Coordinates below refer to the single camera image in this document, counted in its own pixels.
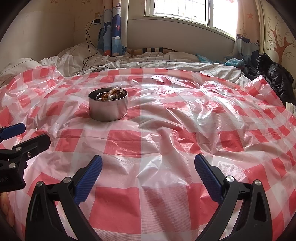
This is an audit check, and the window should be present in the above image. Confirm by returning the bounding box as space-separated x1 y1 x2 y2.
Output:
145 0 238 38

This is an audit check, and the striped pillow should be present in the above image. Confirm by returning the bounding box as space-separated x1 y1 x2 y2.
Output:
126 47 175 56

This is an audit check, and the blue cartoon curtain left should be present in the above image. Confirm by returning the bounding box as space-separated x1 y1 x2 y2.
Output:
97 0 129 56

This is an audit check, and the black puffy jacket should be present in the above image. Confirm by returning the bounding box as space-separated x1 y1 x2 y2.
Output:
242 53 295 106

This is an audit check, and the black charger cable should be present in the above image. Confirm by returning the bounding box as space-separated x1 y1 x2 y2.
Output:
77 19 110 76

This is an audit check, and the round metal tin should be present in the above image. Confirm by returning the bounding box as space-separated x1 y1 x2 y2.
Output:
88 87 128 122

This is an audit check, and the amber bead bracelet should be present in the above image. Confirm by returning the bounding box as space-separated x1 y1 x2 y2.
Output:
100 87 127 102

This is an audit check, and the pink checkered plastic sheet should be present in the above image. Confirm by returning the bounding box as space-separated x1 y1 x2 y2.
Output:
1 67 295 240

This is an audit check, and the wardrobe with tree decal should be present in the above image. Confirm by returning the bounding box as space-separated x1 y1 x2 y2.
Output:
260 1 295 78

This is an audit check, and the black phone on bed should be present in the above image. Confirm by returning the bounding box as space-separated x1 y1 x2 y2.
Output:
93 68 105 72

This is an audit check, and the white striped duvet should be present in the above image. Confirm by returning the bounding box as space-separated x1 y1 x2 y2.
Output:
1 43 251 87

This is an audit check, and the blue plastic bag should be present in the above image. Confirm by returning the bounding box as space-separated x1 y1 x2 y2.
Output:
196 54 245 69

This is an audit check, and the person's left hand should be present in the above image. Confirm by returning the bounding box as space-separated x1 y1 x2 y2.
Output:
0 193 15 227

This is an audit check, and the pink cartoon curtain right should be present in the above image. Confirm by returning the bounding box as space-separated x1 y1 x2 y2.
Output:
233 0 260 64

